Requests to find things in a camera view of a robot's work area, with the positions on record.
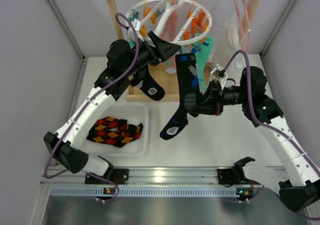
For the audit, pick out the mint green sock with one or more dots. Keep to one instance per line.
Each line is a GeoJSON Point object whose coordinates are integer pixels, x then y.
{"type": "Point", "coordinates": [202, 50]}

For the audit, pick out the white hanging cloth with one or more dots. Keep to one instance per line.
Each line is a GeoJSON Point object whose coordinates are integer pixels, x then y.
{"type": "Point", "coordinates": [228, 43]}

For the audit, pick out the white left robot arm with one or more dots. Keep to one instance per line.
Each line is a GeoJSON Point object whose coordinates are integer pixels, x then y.
{"type": "Point", "coordinates": [64, 145]}

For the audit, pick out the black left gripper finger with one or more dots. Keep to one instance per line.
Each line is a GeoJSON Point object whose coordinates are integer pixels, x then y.
{"type": "Point", "coordinates": [156, 42]}
{"type": "Point", "coordinates": [167, 50]}

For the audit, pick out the white round clip hanger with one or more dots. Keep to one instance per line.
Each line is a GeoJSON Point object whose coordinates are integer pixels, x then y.
{"type": "Point", "coordinates": [181, 22]}

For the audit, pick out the pink clothes hanger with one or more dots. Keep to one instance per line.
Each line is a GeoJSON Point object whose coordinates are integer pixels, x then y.
{"type": "Point", "coordinates": [244, 25]}

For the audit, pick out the aluminium mounting rail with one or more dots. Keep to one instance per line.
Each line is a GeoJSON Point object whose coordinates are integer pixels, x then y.
{"type": "Point", "coordinates": [176, 182]}

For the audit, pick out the wooden rack base tray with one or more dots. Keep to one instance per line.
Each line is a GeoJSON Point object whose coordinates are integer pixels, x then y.
{"type": "Point", "coordinates": [168, 82]}

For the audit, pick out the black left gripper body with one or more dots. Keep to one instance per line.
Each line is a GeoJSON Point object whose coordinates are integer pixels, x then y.
{"type": "Point", "coordinates": [155, 50]}

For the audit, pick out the orange black argyle sock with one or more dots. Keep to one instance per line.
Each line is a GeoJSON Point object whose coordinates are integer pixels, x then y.
{"type": "Point", "coordinates": [114, 132]}

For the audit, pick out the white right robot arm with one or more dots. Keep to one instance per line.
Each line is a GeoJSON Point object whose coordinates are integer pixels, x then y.
{"type": "Point", "coordinates": [298, 186]}

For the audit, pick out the white plastic basket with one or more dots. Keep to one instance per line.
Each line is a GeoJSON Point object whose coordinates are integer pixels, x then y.
{"type": "Point", "coordinates": [135, 113]}

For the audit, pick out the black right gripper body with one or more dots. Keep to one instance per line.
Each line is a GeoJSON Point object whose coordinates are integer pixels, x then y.
{"type": "Point", "coordinates": [215, 98]}

